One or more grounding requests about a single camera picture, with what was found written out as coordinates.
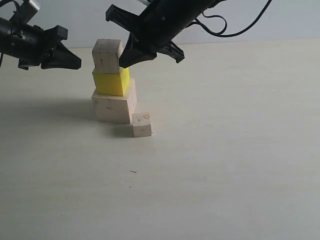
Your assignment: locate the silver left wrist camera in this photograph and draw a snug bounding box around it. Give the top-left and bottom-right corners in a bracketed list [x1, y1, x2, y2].
[9, 0, 41, 24]

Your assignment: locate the large wooden cube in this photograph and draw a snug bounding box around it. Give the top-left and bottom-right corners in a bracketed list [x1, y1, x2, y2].
[91, 78, 137, 124]

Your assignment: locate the yellow cube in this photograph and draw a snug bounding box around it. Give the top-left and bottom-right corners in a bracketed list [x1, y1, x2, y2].
[92, 68, 131, 97]

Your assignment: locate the small wooden cube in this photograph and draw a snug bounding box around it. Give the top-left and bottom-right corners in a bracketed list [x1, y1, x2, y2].
[132, 112, 152, 138]

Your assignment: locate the medium wooden cube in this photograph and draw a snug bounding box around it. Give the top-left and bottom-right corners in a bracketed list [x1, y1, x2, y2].
[92, 39, 123, 74]

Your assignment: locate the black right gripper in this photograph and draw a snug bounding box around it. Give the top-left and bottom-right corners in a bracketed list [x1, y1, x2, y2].
[105, 0, 215, 68]

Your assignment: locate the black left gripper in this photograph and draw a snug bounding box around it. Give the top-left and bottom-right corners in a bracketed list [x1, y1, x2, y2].
[0, 18, 82, 70]

